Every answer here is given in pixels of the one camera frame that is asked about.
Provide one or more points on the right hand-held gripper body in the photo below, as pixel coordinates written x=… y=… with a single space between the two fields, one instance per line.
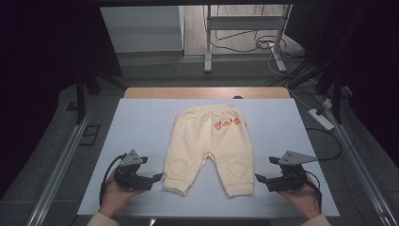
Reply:
x=290 y=180

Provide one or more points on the white power strip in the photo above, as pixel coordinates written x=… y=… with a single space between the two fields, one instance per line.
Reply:
x=320 y=119

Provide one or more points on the small white power adapter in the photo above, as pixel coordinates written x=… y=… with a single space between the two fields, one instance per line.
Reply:
x=327 y=103

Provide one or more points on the person's left hand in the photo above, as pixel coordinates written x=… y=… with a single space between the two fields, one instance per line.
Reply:
x=114 y=199

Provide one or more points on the aluminium floor rail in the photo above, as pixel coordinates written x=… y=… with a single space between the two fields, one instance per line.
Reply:
x=62 y=163
x=360 y=169

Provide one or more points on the black floor plate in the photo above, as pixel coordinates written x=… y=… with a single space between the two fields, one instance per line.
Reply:
x=89 y=135

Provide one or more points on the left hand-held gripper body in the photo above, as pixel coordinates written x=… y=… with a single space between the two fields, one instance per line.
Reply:
x=131 y=179

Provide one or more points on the dark curtain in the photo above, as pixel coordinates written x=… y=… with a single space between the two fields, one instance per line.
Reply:
x=37 y=62
x=376 y=62

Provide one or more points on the cream baby pants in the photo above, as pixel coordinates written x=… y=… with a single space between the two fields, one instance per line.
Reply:
x=204 y=138

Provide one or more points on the white metal desk frame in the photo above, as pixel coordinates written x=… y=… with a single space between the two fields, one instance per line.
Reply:
x=207 y=37

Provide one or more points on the person's right hand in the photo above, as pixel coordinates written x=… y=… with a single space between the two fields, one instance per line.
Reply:
x=306 y=201

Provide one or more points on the black metal stand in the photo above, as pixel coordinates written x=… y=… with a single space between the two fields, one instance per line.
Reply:
x=337 y=100
x=80 y=94

